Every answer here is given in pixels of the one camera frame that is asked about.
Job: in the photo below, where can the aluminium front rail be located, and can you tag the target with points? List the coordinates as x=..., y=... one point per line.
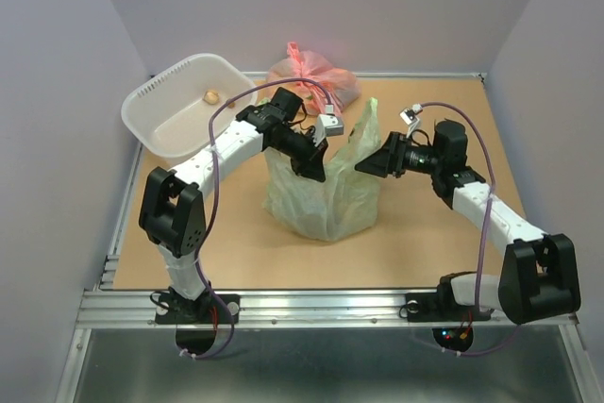
x=265, y=309

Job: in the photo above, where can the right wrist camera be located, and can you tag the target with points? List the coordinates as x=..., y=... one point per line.
x=411, y=117

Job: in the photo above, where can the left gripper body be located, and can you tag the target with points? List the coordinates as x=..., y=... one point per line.
x=296, y=145

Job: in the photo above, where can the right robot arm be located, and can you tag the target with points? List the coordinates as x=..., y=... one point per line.
x=539, y=276

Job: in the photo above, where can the white plastic basket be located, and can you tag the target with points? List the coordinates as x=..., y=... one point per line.
x=167, y=114

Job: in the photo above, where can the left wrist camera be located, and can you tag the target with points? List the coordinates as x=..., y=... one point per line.
x=328, y=124

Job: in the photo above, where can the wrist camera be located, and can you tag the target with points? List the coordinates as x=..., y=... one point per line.
x=328, y=124
x=411, y=117

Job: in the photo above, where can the green plastic bag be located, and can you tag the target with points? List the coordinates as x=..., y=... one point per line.
x=345, y=203

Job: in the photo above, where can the small beige fake garlic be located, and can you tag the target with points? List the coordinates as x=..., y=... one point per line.
x=211, y=97

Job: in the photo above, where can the pink tied plastic bag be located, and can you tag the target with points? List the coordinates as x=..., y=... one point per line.
x=341, y=85

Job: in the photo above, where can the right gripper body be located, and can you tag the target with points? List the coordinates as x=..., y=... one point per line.
x=398, y=148

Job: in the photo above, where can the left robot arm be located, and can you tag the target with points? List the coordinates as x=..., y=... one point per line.
x=173, y=209

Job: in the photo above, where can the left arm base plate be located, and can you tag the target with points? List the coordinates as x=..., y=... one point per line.
x=173, y=309

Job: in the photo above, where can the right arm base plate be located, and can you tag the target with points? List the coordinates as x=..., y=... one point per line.
x=434, y=307

